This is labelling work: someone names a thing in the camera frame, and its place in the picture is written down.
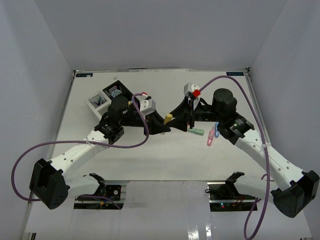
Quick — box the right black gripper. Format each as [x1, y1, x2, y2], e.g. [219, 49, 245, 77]
[165, 95, 224, 132]

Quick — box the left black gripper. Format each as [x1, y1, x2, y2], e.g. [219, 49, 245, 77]
[119, 108, 171, 137]

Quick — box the pale yellow highlighter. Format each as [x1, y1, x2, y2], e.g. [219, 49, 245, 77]
[163, 113, 173, 125]

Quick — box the blue gel pen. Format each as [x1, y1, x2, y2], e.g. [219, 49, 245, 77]
[98, 92, 104, 106]

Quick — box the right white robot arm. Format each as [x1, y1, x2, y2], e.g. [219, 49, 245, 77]
[167, 85, 320, 218]

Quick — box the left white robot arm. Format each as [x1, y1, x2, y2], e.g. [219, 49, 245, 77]
[29, 94, 170, 210]

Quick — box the green highlighter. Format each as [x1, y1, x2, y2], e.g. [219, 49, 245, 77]
[188, 128, 205, 136]

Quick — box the pink highlighter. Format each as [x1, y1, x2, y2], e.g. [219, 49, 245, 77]
[206, 126, 216, 147]

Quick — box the blue small highlighter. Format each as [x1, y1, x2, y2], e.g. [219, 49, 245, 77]
[214, 122, 220, 138]

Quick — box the black mesh pen holder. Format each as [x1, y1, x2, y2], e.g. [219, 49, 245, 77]
[102, 80, 133, 104]

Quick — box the white slotted pen holder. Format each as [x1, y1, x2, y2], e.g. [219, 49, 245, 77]
[85, 91, 112, 121]

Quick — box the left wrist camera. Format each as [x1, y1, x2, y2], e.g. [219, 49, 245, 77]
[138, 92, 156, 116]

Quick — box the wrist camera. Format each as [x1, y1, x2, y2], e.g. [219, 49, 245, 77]
[138, 92, 156, 116]
[183, 82, 201, 100]

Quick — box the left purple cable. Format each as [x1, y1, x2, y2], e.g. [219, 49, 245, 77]
[11, 93, 151, 210]

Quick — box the purple cable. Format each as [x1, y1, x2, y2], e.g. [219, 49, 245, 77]
[199, 75, 272, 240]
[11, 93, 151, 210]

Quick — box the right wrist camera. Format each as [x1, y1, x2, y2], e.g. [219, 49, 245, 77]
[183, 82, 201, 100]

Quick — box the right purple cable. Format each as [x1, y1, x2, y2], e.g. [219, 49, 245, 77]
[199, 75, 272, 240]

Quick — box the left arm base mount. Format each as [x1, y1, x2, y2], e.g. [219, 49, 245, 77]
[74, 184, 126, 210]

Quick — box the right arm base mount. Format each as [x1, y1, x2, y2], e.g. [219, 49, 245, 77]
[205, 182, 255, 213]

